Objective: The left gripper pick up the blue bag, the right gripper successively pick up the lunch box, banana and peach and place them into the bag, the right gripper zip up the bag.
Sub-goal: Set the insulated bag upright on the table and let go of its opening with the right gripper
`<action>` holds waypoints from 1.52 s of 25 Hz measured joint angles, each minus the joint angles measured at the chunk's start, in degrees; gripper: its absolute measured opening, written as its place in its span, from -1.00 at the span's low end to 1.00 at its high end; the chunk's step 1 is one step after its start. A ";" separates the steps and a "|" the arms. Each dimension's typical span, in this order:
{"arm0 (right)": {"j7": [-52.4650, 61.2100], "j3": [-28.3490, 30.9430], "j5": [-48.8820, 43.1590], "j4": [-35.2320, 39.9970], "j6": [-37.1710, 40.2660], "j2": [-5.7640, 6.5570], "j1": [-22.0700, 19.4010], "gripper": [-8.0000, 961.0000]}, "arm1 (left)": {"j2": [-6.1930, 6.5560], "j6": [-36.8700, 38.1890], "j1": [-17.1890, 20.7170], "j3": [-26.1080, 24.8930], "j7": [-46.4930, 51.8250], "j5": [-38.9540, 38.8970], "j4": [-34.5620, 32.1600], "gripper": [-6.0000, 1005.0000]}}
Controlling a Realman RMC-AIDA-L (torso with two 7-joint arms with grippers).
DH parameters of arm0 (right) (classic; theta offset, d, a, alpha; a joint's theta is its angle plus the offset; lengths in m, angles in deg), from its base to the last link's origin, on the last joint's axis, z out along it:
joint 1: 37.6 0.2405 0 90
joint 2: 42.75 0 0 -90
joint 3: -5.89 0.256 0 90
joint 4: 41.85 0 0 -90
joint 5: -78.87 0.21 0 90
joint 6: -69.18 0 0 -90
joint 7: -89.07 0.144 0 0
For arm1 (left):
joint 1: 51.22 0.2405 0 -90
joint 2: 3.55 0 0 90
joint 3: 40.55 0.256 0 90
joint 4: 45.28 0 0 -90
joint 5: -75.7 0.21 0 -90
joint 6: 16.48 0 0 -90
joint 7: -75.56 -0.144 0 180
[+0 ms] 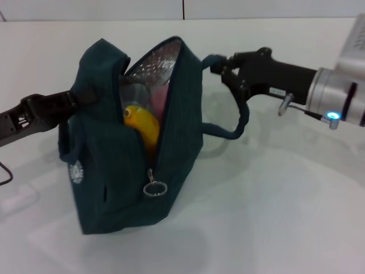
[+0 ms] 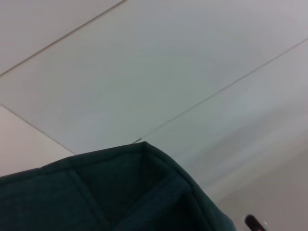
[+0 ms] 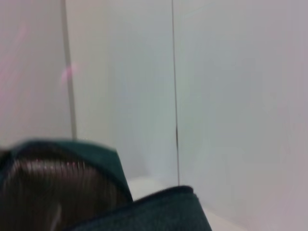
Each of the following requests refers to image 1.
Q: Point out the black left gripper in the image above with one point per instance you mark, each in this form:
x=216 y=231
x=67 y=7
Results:
x=11 y=125

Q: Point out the dark teal fabric lunch bag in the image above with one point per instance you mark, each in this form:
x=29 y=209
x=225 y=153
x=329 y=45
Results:
x=176 y=148

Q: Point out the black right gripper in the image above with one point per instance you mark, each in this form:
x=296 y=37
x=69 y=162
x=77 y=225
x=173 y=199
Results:
x=273 y=77

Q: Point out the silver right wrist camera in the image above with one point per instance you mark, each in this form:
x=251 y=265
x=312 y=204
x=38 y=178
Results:
x=353 y=42

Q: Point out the yellow banana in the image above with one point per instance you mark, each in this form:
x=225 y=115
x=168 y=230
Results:
x=145 y=122

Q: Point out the pink toy peach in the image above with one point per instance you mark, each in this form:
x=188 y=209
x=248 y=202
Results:
x=159 y=100

